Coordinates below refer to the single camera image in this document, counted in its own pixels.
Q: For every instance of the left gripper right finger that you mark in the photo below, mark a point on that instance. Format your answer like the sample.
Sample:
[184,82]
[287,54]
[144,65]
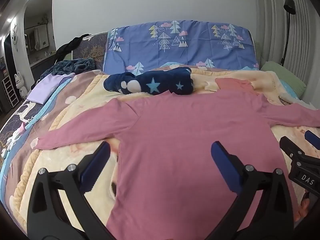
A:
[262,208]

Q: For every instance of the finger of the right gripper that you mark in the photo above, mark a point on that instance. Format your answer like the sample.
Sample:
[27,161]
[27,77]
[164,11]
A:
[313,139]
[289,147]

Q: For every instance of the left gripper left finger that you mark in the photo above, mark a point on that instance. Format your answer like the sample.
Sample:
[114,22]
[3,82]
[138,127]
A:
[47,218]

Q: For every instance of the pink long-sleeve shirt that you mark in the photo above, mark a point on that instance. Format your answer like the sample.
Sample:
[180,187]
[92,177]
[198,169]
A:
[168,185]

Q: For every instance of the green pillow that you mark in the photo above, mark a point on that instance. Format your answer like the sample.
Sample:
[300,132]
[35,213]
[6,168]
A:
[297,85]

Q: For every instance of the folded coral pink garment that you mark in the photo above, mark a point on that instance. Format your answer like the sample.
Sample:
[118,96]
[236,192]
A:
[236,84]

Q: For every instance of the folded lavender garment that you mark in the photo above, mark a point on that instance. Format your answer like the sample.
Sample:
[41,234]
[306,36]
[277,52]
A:
[46,87]

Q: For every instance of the navy star-pattern fleece garment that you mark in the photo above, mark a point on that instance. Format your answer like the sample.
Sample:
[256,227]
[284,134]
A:
[154,82]

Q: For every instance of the white shelf rack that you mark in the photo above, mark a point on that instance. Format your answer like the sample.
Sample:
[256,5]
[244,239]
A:
[10,91]

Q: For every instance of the black floor lamp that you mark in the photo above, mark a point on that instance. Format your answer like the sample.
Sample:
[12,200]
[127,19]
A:
[290,8]

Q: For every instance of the white cat figurine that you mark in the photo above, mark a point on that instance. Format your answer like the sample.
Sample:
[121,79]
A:
[20,85]

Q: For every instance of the blue tree-print duvet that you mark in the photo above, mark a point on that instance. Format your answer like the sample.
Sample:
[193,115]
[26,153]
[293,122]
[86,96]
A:
[207,45]

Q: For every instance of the dark teal fleece blanket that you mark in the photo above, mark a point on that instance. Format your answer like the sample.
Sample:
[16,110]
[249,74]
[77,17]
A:
[76,66]

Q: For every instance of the black garment on headboard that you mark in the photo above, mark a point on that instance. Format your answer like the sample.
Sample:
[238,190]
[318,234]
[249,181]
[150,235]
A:
[68,48]

